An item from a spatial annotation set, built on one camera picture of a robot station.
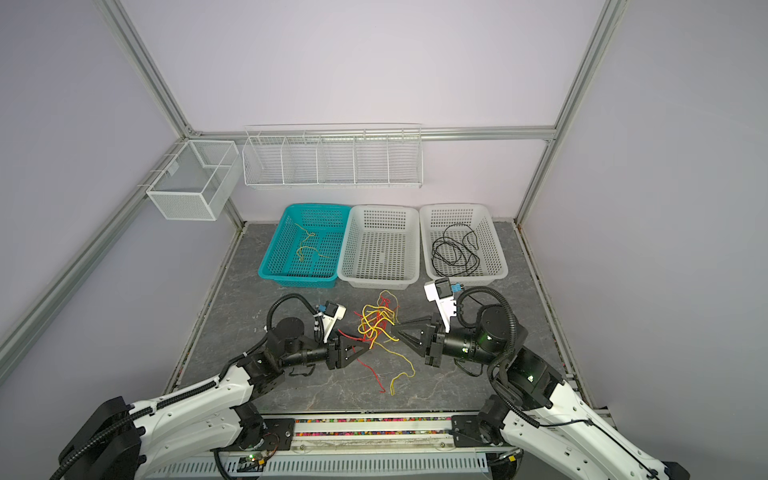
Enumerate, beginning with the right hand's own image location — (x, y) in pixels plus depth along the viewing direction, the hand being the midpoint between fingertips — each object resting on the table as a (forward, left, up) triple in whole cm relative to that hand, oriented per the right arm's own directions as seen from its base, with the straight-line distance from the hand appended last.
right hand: (392, 335), depth 55 cm
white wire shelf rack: (+64, +21, -2) cm, 67 cm away
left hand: (+5, +8, -19) cm, 21 cm away
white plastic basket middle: (+49, +6, -33) cm, 59 cm away
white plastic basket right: (+61, -15, -29) cm, 69 cm away
